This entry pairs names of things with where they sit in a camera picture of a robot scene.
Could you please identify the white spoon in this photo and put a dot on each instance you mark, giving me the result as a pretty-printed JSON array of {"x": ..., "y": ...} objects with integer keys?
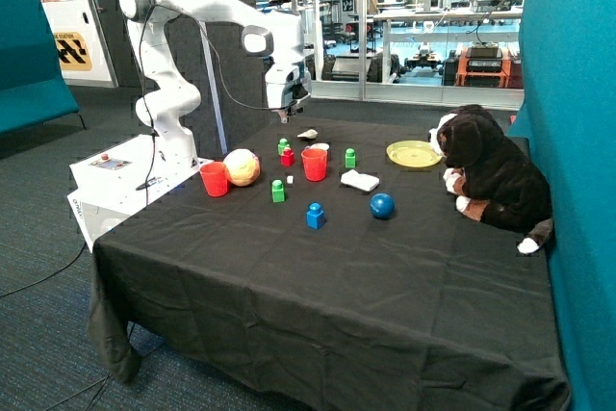
[{"x": 310, "y": 134}]

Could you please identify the black tablecloth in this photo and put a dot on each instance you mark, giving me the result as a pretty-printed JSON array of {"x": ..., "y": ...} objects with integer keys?
[{"x": 427, "y": 310}]

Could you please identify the blue block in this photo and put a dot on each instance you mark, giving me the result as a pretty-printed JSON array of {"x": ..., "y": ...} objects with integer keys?
[{"x": 315, "y": 217}]

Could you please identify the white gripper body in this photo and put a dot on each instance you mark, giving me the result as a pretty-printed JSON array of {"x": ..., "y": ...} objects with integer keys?
[{"x": 287, "y": 85}]

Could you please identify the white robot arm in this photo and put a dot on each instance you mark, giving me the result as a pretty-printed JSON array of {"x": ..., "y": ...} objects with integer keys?
[{"x": 277, "y": 35}]

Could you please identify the white small bowl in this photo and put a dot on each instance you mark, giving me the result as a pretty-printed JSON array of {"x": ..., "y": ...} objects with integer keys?
[{"x": 320, "y": 145}]

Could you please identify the blue ball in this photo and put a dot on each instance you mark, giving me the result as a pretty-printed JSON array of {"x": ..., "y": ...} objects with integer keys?
[{"x": 382, "y": 206}]

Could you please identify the right red cup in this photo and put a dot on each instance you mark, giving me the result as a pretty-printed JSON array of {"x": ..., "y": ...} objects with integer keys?
[{"x": 314, "y": 163}]

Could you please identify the left red cup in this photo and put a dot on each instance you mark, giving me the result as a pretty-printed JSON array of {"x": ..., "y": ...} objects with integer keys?
[{"x": 214, "y": 178}]

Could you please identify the white folded cloth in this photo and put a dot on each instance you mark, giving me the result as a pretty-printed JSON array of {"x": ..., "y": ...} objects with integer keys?
[{"x": 360, "y": 181}]

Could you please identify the red cup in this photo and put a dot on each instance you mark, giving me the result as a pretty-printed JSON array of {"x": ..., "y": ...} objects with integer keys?
[
  {"x": 314, "y": 163},
  {"x": 214, "y": 178}
]

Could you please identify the teal sofa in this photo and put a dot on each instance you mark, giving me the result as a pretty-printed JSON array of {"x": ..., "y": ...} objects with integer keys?
[{"x": 33, "y": 89}]

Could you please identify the red block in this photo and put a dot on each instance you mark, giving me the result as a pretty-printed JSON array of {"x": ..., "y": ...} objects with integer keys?
[{"x": 288, "y": 157}]

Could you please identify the plush dog toy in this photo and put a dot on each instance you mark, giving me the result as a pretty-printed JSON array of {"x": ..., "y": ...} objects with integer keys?
[{"x": 493, "y": 180}]

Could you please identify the orange black equipment cart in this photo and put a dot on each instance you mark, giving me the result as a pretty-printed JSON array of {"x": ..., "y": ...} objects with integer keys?
[{"x": 484, "y": 66}]

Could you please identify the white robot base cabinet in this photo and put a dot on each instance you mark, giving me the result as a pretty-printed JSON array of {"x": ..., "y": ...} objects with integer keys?
[{"x": 117, "y": 183}]

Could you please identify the teal partition wall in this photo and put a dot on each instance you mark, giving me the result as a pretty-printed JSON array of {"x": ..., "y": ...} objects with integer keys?
[{"x": 568, "y": 116}]

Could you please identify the yellow plastic plate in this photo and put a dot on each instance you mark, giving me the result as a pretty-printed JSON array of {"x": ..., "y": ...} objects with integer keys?
[{"x": 415, "y": 154}]

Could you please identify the orange plush ball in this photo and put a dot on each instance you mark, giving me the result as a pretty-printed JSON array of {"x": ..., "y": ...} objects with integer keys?
[{"x": 242, "y": 167}]

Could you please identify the green block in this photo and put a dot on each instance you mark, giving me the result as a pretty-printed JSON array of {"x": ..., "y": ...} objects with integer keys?
[
  {"x": 277, "y": 191},
  {"x": 350, "y": 158},
  {"x": 282, "y": 145}
]

